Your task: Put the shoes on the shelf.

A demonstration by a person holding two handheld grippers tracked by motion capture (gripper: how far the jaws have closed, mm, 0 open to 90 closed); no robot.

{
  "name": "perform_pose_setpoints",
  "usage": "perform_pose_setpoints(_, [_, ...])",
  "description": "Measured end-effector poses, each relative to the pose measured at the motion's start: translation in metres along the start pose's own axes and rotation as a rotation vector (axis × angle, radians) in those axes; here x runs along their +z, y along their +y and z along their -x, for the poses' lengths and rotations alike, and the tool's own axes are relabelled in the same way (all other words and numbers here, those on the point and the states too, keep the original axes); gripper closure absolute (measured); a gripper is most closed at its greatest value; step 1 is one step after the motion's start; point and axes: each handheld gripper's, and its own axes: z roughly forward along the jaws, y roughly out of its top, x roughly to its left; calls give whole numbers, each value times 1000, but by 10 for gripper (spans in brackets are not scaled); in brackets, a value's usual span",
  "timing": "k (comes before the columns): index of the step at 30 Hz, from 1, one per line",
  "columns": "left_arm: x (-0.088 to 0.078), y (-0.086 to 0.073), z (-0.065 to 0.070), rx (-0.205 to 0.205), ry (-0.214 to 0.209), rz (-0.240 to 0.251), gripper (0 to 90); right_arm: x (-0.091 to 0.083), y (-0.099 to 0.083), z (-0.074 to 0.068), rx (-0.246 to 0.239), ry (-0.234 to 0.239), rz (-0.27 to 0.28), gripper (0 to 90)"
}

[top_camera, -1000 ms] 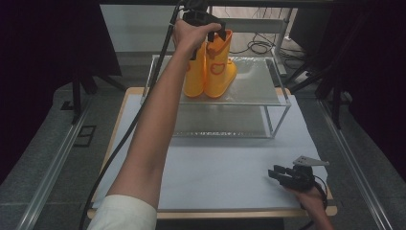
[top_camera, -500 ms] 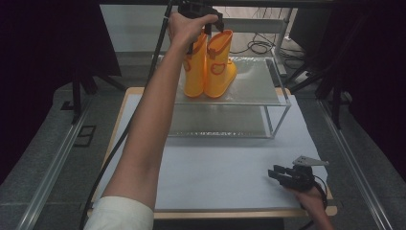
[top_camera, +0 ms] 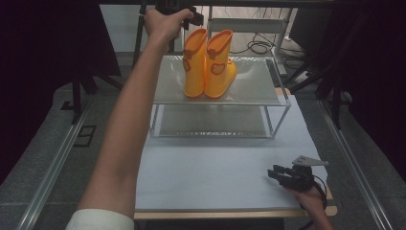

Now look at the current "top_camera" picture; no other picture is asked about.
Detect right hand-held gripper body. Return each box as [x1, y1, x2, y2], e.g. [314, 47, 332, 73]
[281, 155, 329, 192]

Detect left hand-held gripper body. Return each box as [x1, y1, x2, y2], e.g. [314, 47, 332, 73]
[155, 0, 194, 15]

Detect yellow duck rain boot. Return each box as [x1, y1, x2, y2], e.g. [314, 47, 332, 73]
[182, 28, 209, 99]
[204, 29, 238, 99]

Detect two-tier metal frame rack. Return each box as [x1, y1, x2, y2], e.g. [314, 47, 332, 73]
[148, 55, 292, 139]

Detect person's left hand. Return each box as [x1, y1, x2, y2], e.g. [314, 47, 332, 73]
[144, 9, 194, 52]

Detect person's right hand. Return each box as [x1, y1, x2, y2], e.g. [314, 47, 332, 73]
[284, 187, 325, 210]

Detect white board panel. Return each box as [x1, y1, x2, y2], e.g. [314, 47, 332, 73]
[100, 4, 186, 54]

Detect grey metal stand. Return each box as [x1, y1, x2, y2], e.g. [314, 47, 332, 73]
[206, 6, 293, 76]

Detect white table mat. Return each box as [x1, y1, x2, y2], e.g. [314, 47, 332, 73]
[135, 94, 329, 212]

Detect black stand legs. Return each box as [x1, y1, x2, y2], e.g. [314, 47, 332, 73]
[286, 15, 356, 129]
[70, 63, 126, 125]

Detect dark curtain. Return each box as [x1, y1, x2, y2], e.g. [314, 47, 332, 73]
[319, 0, 406, 181]
[0, 0, 123, 186]

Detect white shirt sleeve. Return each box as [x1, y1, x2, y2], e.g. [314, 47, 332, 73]
[65, 208, 135, 230]

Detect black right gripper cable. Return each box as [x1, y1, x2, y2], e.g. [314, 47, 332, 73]
[300, 175, 328, 230]

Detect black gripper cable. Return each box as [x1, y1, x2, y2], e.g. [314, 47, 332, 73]
[300, 175, 328, 230]
[131, 2, 147, 70]

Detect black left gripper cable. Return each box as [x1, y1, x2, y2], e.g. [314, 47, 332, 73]
[131, 2, 147, 70]

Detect aluminium floor rail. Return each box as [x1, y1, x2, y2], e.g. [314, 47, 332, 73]
[317, 99, 395, 230]
[15, 99, 92, 230]

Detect black floor cables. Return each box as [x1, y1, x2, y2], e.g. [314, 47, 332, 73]
[200, 6, 307, 70]

